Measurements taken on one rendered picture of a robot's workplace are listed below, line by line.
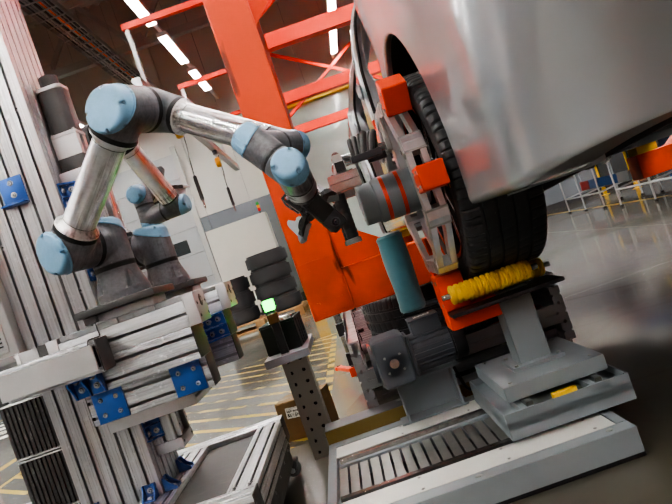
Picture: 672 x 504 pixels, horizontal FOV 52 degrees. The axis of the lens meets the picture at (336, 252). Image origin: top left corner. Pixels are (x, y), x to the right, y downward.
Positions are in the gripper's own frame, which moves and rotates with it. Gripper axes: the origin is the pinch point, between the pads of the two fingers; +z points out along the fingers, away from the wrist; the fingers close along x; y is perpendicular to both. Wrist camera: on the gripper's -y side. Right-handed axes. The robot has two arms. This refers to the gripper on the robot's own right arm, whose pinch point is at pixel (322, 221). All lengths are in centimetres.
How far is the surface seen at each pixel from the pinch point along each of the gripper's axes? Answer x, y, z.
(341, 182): -14.8, 7.6, 14.3
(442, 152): -34.6, -12.8, 5.0
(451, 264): -17.0, -28.6, 31.4
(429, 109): -42.7, -2.8, 4.3
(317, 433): 51, -15, 110
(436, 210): -22.8, -19.2, 13.2
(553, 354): -16, -67, 49
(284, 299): -13, 257, 838
